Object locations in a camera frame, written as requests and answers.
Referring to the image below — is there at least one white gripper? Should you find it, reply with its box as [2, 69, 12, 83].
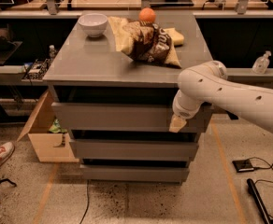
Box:
[169, 90, 203, 133]

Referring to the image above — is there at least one grey top drawer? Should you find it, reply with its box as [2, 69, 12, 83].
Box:
[50, 101, 213, 133]

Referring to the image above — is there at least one grey drawer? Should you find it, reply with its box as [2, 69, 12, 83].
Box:
[50, 101, 213, 133]
[70, 140, 198, 161]
[80, 164, 189, 183]

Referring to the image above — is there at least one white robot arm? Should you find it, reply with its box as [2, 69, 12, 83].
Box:
[172, 61, 273, 133]

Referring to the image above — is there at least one grey drawer cabinet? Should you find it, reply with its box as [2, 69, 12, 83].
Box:
[42, 10, 223, 185]

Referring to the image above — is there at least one grey bottom drawer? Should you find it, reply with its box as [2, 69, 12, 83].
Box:
[80, 164, 189, 183]

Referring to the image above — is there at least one grey middle drawer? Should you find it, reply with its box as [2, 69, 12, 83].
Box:
[70, 140, 198, 161]

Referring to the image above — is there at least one black power adapter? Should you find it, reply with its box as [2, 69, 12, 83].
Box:
[232, 160, 254, 173]

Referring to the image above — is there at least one yellow sponge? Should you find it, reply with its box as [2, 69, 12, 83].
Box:
[165, 28, 184, 47]

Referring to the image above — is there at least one brown chip bag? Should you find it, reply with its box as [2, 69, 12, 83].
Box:
[108, 16, 181, 68]

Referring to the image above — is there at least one black cylindrical pole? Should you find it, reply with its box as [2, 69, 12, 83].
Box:
[247, 178, 273, 224]

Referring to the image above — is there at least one orange fruit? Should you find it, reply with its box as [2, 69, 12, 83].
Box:
[138, 7, 156, 22]

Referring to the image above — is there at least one green bag in box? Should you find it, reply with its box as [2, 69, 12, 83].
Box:
[49, 119, 67, 133]

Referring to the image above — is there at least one cardboard box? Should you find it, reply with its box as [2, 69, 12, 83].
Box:
[18, 91, 79, 162]

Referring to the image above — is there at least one white bowl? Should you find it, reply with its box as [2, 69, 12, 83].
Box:
[78, 13, 108, 37]

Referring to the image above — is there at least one small clear bottle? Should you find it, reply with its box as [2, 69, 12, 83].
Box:
[49, 45, 56, 62]

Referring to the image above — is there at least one tray of small parts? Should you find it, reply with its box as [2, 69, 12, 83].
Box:
[23, 59, 50, 80]

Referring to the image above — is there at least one black adapter cable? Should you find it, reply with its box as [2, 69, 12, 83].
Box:
[248, 137, 273, 219]

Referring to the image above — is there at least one black floor cable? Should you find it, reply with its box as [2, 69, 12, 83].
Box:
[79, 180, 91, 224]

